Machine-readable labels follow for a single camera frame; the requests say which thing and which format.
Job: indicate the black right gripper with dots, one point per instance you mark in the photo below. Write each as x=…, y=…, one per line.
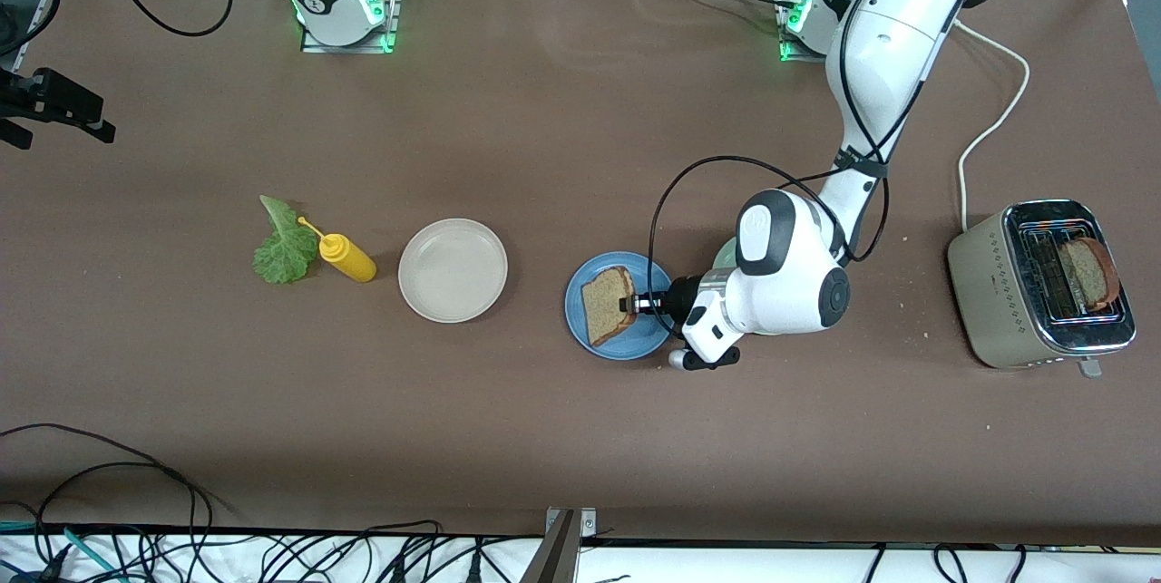
x=47, y=97

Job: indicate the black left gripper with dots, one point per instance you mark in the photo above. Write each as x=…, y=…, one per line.
x=679, y=297

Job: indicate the brown bread slice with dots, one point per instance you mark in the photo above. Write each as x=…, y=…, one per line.
x=1088, y=275
x=606, y=306

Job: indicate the green lettuce leaf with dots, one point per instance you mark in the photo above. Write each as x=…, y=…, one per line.
x=286, y=257

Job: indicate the yellow squeeze bottle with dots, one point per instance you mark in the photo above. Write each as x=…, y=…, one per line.
x=349, y=258

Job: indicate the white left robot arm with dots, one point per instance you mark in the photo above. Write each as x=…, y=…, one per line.
x=898, y=39

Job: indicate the blue round plate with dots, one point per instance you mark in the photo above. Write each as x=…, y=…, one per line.
x=635, y=343

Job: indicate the green round plate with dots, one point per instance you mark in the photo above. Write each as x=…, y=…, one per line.
x=723, y=255

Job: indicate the beige round plate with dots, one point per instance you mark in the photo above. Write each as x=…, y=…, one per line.
x=453, y=271

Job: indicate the beige metal toaster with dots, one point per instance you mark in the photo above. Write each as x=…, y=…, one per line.
x=993, y=293

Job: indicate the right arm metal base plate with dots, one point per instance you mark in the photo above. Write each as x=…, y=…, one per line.
x=345, y=49

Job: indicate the grey metal table bracket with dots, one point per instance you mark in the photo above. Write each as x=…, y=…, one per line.
x=558, y=556

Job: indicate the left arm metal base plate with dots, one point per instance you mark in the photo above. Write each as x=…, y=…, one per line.
x=798, y=55

